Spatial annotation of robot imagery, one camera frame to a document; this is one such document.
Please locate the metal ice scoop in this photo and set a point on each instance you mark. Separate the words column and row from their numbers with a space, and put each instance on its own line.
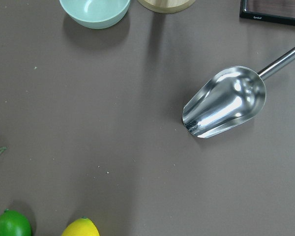
column 230, row 98

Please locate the wooden stand with round base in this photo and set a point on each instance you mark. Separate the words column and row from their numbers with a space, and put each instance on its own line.
column 166, row 6

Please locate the mint green bowl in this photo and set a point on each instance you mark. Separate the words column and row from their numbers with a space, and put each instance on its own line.
column 96, row 14

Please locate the yellow lemon near scoop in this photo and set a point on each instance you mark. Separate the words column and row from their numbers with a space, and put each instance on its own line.
column 81, row 227

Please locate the green lime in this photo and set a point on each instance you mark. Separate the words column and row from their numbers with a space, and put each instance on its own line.
column 13, row 223

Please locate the black framed tray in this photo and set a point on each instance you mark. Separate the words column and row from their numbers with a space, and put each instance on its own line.
column 274, row 11

